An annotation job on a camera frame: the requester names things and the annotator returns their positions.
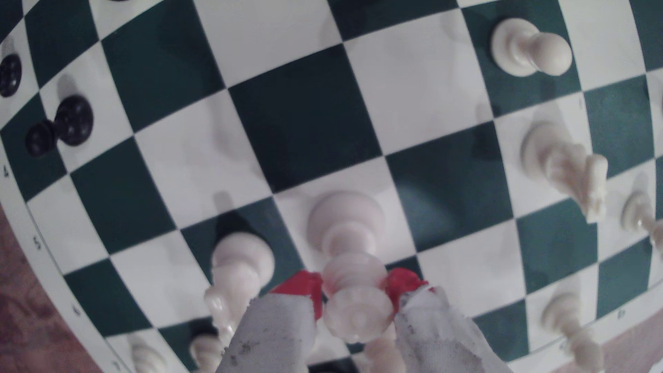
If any white chess queen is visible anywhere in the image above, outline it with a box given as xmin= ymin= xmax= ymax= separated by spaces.
xmin=307 ymin=191 xmax=395 ymax=344

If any black chess pawn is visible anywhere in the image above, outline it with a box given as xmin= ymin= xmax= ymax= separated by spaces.
xmin=0 ymin=53 xmax=23 ymax=98
xmin=25 ymin=94 xmax=95 ymax=157

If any white chess knight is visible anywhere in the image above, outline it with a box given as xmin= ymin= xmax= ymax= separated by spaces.
xmin=520 ymin=121 xmax=610 ymax=224

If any white chess bishop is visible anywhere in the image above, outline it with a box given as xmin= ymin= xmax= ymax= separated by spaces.
xmin=203 ymin=231 xmax=276 ymax=344
xmin=541 ymin=292 xmax=605 ymax=372

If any white chess pawn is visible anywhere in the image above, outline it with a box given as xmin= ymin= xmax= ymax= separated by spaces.
xmin=189 ymin=334 xmax=227 ymax=373
xmin=490 ymin=18 xmax=574 ymax=78
xmin=128 ymin=337 xmax=167 ymax=373
xmin=621 ymin=190 xmax=663 ymax=250

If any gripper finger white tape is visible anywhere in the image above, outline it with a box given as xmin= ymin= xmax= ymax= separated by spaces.
xmin=215 ymin=270 xmax=324 ymax=373
xmin=385 ymin=267 xmax=512 ymax=373

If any green white chess board mat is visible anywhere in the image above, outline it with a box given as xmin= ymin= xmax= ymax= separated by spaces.
xmin=0 ymin=0 xmax=663 ymax=373

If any white chess piece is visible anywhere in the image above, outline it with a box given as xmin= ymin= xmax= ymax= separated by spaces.
xmin=363 ymin=326 xmax=408 ymax=373

